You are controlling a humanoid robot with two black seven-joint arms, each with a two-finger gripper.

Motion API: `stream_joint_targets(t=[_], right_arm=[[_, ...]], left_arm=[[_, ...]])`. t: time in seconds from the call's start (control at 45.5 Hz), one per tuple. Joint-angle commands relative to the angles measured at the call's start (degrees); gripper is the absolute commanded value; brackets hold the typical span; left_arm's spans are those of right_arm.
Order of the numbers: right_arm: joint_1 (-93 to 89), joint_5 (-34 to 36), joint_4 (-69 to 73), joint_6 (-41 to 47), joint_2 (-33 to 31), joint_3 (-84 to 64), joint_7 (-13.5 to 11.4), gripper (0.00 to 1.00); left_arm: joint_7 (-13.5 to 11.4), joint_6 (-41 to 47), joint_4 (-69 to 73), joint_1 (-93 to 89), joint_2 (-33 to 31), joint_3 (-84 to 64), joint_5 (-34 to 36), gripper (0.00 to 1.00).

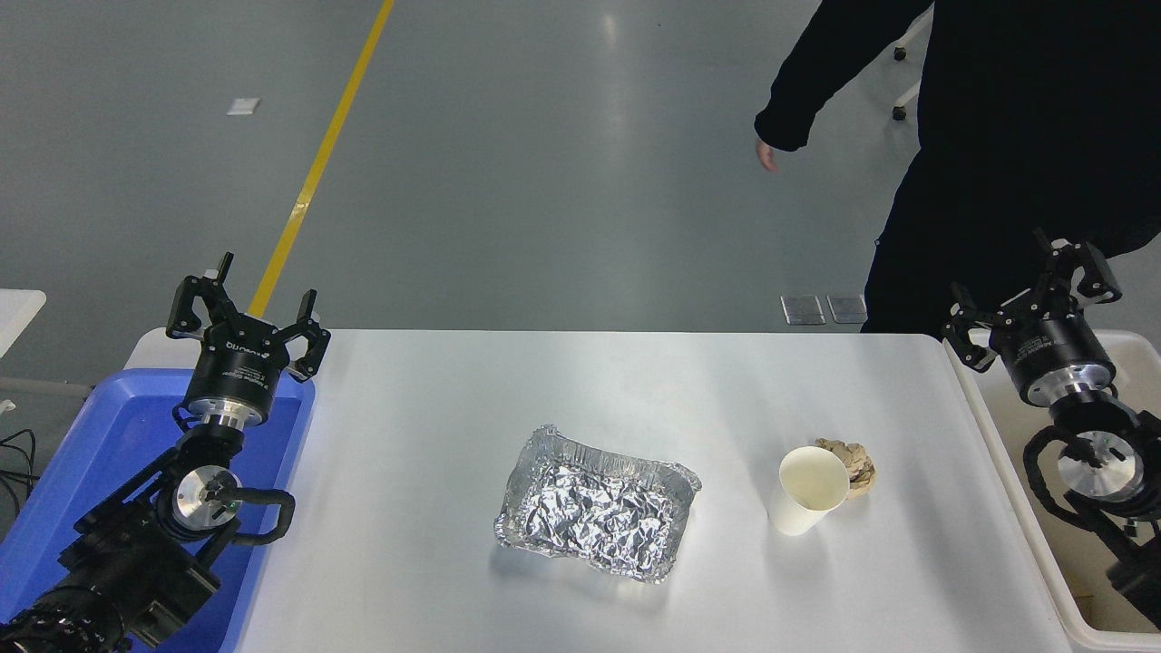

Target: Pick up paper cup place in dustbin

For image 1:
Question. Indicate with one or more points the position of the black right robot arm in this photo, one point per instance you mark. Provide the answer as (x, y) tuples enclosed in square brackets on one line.
[(1102, 472)]

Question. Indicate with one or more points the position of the white paper cup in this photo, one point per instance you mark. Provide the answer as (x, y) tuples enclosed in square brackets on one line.
[(803, 494)]

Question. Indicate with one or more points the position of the crumpled tan paper ball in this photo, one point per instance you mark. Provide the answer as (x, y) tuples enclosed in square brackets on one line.
[(860, 467)]

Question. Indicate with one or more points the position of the crinkled foil tray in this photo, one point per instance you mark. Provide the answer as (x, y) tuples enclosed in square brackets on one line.
[(594, 508)]

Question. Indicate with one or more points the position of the blue plastic tray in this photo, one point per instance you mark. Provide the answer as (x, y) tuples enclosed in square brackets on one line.
[(109, 435)]

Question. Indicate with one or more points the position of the standing person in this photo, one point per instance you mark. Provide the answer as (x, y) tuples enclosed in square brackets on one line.
[(998, 136)]

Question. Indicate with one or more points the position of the silver floor plate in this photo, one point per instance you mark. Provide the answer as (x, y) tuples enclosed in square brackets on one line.
[(803, 309), (845, 308)]

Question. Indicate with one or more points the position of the small white floor tag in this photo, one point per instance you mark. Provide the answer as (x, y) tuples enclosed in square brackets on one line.
[(242, 106)]

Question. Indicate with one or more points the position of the white side table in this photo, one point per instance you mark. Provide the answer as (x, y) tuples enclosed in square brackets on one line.
[(16, 317)]

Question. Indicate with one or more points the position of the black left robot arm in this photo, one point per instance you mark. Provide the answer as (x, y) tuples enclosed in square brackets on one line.
[(136, 553)]

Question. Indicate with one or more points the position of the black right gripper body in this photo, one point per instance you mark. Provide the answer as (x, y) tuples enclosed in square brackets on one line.
[(1052, 354)]

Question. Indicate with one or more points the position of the person's hand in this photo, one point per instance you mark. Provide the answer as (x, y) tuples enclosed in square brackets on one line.
[(767, 156)]

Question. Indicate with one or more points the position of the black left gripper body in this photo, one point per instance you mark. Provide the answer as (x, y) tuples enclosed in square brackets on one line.
[(238, 367)]

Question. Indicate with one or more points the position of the white wheeled office chair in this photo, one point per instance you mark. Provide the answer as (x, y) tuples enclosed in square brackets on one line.
[(910, 63)]

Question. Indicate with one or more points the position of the large pale plastic bin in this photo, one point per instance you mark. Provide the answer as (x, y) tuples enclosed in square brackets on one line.
[(1043, 544)]

